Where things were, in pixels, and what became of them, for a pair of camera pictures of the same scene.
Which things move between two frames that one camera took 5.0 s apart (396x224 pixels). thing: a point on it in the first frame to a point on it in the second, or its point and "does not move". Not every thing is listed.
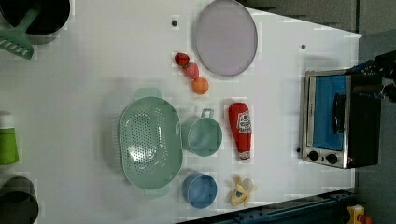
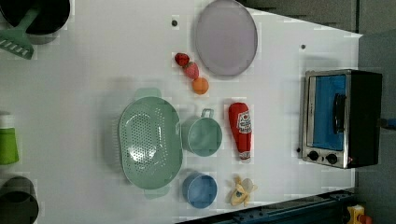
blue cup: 199,190 does not move
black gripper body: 383,64 to 384,123
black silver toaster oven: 341,122 does not move
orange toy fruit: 200,85 does not move
